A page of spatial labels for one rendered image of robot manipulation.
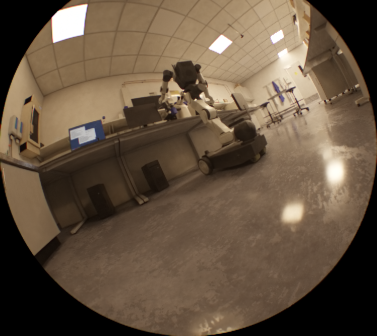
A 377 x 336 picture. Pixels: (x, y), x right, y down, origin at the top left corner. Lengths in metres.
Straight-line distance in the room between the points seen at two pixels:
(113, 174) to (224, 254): 1.88
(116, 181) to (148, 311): 1.86
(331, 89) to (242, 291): 3.12
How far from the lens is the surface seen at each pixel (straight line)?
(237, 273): 0.35
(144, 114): 1.83
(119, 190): 2.03
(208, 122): 1.27
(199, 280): 0.37
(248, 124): 1.05
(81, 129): 1.85
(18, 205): 1.14
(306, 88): 6.98
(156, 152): 2.18
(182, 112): 1.72
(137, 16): 2.56
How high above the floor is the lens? 0.31
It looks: 2 degrees up
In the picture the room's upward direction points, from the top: 24 degrees counter-clockwise
